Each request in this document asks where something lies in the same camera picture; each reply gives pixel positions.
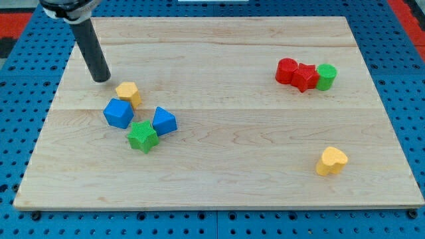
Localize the blue triangle block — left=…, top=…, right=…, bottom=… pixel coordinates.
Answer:
left=152, top=106, right=177, bottom=136

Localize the yellow heart block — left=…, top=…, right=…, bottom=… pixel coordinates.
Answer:
left=315, top=146, right=349, bottom=176

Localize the yellow hexagon block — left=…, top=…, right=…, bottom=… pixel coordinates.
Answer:
left=116, top=82, right=141, bottom=110

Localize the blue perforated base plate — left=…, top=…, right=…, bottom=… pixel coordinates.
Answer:
left=1, top=1, right=424, bottom=238

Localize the green star block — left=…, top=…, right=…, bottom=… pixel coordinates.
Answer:
left=127, top=120, right=159, bottom=154

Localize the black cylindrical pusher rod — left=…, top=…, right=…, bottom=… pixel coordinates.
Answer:
left=70, top=19, right=111, bottom=83

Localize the red star block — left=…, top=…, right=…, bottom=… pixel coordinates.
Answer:
left=290, top=63, right=319, bottom=92

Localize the red cylinder block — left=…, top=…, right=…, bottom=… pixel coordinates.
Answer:
left=275, top=58, right=298, bottom=84

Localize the green cylinder block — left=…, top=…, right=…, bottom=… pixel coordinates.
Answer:
left=316, top=64, right=337, bottom=91

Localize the wooden board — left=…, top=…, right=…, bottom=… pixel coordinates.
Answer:
left=13, top=17, right=424, bottom=211

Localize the blue cube block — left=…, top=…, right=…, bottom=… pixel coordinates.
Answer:
left=103, top=98, right=134, bottom=129

